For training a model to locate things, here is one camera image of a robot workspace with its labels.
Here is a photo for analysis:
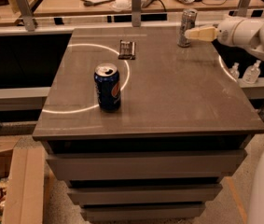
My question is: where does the white bowl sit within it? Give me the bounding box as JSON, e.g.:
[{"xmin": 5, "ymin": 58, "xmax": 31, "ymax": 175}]
[{"xmin": 111, "ymin": 0, "xmax": 131, "ymax": 11}]

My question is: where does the blue pepsi can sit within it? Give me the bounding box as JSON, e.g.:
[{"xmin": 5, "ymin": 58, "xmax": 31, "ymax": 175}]
[{"xmin": 94, "ymin": 63, "xmax": 121, "ymax": 112}]

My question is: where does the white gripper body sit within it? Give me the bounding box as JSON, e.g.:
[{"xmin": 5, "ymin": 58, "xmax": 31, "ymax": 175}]
[{"xmin": 217, "ymin": 17, "xmax": 245, "ymax": 47}]

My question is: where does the silver redbull can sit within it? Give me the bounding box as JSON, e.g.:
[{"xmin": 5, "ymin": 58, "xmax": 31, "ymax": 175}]
[{"xmin": 177, "ymin": 8, "xmax": 197, "ymax": 48}]

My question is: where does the clear sanitizer bottle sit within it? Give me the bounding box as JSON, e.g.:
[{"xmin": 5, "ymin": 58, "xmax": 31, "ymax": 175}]
[
  {"xmin": 229, "ymin": 63, "xmax": 240, "ymax": 79},
  {"xmin": 243, "ymin": 60, "xmax": 261, "ymax": 84}
]

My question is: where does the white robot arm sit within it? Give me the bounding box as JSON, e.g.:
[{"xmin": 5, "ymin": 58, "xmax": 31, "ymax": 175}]
[{"xmin": 185, "ymin": 17, "xmax": 264, "ymax": 224}]

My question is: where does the cardboard box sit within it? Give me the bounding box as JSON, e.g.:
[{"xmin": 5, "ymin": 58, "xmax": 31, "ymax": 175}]
[{"xmin": 0, "ymin": 136, "xmax": 47, "ymax": 224}]

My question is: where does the clear sanitizer bottle right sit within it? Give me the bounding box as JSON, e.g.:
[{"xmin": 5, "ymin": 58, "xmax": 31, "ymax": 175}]
[{"xmin": 243, "ymin": 60, "xmax": 261, "ymax": 84}]

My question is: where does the metal bracket middle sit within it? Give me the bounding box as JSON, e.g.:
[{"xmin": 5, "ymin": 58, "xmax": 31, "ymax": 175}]
[{"xmin": 132, "ymin": 0, "xmax": 141, "ymax": 27}]

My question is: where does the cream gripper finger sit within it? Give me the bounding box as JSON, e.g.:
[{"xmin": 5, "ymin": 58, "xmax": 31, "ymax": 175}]
[{"xmin": 185, "ymin": 26, "xmax": 217, "ymax": 42}]

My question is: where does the clear sanitizer bottle left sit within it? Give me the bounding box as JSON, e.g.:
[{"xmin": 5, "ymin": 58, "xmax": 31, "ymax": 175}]
[{"xmin": 229, "ymin": 63, "xmax": 240, "ymax": 79}]

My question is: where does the metal bracket left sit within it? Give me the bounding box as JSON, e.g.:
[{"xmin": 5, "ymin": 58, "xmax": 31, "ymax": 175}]
[{"xmin": 15, "ymin": 0, "xmax": 36, "ymax": 32}]

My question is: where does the grey drawer cabinet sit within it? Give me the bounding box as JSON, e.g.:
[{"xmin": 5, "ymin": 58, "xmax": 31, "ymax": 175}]
[{"xmin": 33, "ymin": 27, "xmax": 264, "ymax": 222}]

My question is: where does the rxbar chocolate wrapper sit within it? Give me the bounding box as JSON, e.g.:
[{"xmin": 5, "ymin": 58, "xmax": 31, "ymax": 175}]
[{"xmin": 118, "ymin": 40, "xmax": 135, "ymax": 60}]

